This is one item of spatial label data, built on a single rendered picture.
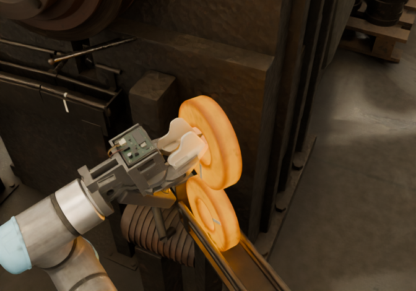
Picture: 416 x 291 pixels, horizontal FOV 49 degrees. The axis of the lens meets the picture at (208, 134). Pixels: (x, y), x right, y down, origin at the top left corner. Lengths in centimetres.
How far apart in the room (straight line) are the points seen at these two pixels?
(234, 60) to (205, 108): 30
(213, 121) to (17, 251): 33
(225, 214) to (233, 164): 16
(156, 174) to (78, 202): 12
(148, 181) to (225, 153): 12
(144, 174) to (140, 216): 45
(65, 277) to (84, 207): 13
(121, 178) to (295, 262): 109
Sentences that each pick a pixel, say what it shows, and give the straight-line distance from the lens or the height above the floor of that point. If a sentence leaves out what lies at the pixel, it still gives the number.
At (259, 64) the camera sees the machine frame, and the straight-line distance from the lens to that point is 97.
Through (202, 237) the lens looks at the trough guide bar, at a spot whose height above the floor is 68.
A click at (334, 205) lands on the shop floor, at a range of 185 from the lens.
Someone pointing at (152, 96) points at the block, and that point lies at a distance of 100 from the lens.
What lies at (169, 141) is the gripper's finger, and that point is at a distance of 72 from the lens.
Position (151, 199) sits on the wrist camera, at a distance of 74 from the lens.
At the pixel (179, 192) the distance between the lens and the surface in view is 94.
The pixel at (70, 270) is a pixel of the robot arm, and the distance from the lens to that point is 75.
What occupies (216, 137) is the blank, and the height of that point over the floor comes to 97.
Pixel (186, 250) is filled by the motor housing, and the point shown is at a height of 50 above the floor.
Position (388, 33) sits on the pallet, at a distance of 259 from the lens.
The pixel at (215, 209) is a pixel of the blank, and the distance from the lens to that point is 83.
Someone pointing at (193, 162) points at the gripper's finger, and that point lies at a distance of 71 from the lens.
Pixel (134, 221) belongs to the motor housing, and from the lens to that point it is 113.
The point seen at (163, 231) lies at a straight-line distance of 106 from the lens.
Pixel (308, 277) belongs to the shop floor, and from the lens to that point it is 166.
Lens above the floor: 144
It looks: 45 degrees down
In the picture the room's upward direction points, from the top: straight up
